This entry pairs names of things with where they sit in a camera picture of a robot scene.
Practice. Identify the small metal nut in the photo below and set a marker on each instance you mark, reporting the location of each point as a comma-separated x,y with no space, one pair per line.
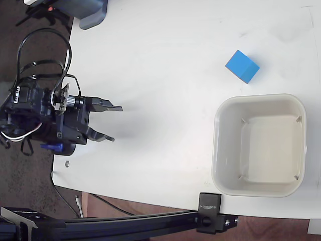
67,164

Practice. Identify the blue plastic clamp piece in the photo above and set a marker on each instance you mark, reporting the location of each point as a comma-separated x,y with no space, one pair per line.
51,146

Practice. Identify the gray stand base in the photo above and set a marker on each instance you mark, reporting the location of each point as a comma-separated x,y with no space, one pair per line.
86,12

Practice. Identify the white square bowl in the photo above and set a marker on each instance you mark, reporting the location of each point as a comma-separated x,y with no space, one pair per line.
259,145

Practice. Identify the white sheet corner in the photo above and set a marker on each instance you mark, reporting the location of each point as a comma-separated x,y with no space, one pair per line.
314,227

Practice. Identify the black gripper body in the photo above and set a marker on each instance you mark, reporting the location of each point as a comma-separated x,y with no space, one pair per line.
75,118

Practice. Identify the black table clamp with print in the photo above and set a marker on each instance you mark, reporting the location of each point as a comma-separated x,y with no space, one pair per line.
209,212

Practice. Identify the gripper camera board with lens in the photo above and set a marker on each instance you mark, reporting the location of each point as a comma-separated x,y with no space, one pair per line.
65,100

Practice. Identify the blue cube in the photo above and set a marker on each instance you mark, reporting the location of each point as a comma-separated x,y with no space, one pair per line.
241,65

